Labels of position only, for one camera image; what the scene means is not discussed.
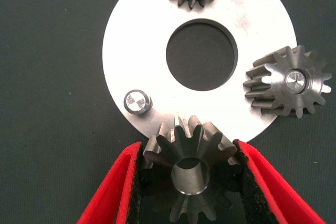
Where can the dark steel planetary gear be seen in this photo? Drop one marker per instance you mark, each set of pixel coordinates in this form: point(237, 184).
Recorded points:
point(183, 150)
point(278, 87)

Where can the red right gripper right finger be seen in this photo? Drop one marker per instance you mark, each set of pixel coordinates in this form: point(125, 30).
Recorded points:
point(275, 190)

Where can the dark grey table cloth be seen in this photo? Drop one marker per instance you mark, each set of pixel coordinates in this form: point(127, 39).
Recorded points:
point(52, 51)

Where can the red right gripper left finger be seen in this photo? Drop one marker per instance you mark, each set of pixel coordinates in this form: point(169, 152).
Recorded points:
point(115, 190)

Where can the round metal carrier plate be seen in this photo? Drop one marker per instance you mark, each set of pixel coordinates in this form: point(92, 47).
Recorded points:
point(136, 51)

